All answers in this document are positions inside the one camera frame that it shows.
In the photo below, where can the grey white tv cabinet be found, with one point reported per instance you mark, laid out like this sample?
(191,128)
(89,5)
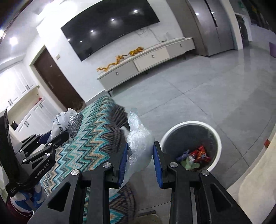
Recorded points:
(145,60)

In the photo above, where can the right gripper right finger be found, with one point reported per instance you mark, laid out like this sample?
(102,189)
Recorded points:
(196,197)

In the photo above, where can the white plastic bag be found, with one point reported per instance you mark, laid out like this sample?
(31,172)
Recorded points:
(68,121)

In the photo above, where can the white shoe cabinet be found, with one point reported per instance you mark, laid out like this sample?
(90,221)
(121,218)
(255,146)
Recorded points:
(29,112)

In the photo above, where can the purple stool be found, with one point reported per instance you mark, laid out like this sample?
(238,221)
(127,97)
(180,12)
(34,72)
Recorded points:
(272,49)

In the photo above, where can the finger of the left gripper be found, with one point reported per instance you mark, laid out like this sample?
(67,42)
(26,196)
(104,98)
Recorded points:
(32,142)
(48,149)

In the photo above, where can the black wall television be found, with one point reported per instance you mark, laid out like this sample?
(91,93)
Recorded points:
(105,22)

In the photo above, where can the white rimmed trash bin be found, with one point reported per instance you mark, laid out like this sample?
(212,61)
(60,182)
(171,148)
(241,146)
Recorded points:
(190,135)

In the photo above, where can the dark brown entrance door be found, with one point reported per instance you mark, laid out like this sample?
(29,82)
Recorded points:
(57,82)

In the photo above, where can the silver double door refrigerator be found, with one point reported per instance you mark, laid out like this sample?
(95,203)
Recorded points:
(206,22)

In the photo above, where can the washing machine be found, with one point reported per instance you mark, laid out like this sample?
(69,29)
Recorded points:
(245,30)

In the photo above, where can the clear plastic bag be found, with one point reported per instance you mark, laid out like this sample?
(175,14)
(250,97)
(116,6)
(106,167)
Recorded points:
(140,141)

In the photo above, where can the golden dragon ornament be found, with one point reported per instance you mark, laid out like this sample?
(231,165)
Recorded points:
(120,58)

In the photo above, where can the beige coffee table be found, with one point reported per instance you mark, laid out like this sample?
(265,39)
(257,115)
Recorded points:
(254,191)

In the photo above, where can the red snack wrapper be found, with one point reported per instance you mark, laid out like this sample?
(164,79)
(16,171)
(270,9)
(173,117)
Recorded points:
(200,156)

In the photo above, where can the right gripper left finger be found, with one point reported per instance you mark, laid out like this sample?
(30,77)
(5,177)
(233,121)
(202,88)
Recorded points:
(66,203)

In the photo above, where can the zigzag patterned blanket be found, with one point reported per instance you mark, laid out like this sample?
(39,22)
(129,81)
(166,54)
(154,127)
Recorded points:
(99,133)

